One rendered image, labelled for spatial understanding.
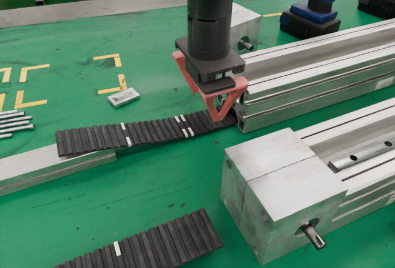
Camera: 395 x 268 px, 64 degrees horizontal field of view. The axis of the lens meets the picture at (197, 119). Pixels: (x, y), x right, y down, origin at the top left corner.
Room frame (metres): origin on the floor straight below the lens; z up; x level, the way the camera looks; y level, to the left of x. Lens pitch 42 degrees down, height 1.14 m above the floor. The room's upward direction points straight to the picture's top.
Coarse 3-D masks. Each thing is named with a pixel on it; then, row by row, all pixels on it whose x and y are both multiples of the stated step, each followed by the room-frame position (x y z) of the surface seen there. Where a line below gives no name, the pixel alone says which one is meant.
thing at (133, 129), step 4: (128, 124) 0.36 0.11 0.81; (132, 124) 0.36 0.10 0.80; (136, 124) 0.36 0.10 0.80; (128, 128) 0.35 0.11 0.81; (132, 128) 0.35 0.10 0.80; (136, 128) 0.35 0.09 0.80; (128, 132) 0.34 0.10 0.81; (132, 132) 0.34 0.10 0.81; (136, 132) 0.34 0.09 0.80; (140, 132) 0.34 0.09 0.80; (132, 136) 0.33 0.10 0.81; (136, 136) 0.34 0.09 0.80; (140, 136) 0.33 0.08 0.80; (132, 140) 0.33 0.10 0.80; (136, 140) 0.32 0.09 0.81; (140, 140) 0.33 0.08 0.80; (144, 140) 0.33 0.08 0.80; (136, 144) 0.32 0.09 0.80; (140, 144) 0.32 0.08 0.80; (144, 144) 0.32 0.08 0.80
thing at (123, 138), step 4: (116, 124) 0.35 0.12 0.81; (120, 124) 0.36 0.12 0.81; (124, 124) 0.36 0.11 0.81; (116, 128) 0.35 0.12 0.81; (120, 128) 0.35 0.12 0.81; (124, 128) 0.35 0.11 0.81; (116, 132) 0.34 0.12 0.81; (120, 132) 0.34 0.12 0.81; (124, 132) 0.34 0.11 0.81; (116, 136) 0.33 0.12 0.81; (120, 136) 0.33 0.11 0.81; (124, 136) 0.33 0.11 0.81; (128, 136) 0.33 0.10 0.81; (120, 140) 0.32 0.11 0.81; (124, 140) 0.32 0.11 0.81; (128, 140) 0.32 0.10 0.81; (120, 144) 0.31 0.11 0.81; (124, 144) 0.31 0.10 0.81; (128, 144) 0.31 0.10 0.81; (132, 144) 0.32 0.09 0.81
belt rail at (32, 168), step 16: (0, 160) 0.28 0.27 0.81; (16, 160) 0.28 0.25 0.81; (32, 160) 0.28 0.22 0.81; (48, 160) 0.28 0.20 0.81; (64, 160) 0.28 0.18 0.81; (80, 160) 0.29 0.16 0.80; (96, 160) 0.30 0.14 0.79; (112, 160) 0.31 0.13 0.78; (0, 176) 0.26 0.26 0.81; (16, 176) 0.26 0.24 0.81; (32, 176) 0.26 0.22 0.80; (48, 176) 0.27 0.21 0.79; (0, 192) 0.25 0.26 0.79
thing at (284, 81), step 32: (352, 32) 0.55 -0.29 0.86; (384, 32) 0.57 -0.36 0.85; (256, 64) 0.45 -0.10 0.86; (288, 64) 0.48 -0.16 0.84; (320, 64) 0.44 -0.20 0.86; (352, 64) 0.44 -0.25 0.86; (384, 64) 0.48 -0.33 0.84; (224, 96) 0.43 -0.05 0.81; (256, 96) 0.37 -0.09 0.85; (288, 96) 0.39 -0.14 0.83; (320, 96) 0.42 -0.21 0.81; (352, 96) 0.45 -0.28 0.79; (256, 128) 0.37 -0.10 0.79
